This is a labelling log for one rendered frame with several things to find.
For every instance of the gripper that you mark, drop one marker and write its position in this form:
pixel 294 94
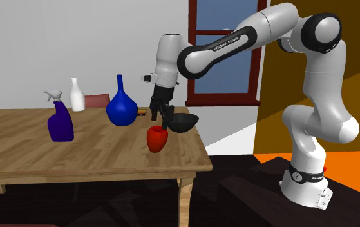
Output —
pixel 163 94

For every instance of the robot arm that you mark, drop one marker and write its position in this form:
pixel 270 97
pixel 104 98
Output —
pixel 321 94

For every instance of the small orange black box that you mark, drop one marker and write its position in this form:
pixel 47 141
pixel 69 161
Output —
pixel 142 111

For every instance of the black bowl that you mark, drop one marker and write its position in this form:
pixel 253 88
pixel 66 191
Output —
pixel 182 122

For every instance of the red bell pepper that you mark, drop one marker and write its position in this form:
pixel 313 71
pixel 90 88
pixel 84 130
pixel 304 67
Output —
pixel 156 139

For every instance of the blue round vase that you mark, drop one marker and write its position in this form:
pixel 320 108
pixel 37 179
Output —
pixel 121 108

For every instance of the white bottle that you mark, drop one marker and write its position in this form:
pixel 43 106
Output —
pixel 77 96

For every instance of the wooden table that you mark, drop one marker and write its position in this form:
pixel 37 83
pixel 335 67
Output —
pixel 73 151

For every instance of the purple spray bottle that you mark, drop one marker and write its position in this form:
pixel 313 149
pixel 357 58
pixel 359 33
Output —
pixel 60 124

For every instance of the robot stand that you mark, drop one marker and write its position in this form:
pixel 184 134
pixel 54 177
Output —
pixel 261 201

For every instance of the window with red frame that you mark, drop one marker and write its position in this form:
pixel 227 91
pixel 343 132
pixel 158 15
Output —
pixel 226 53

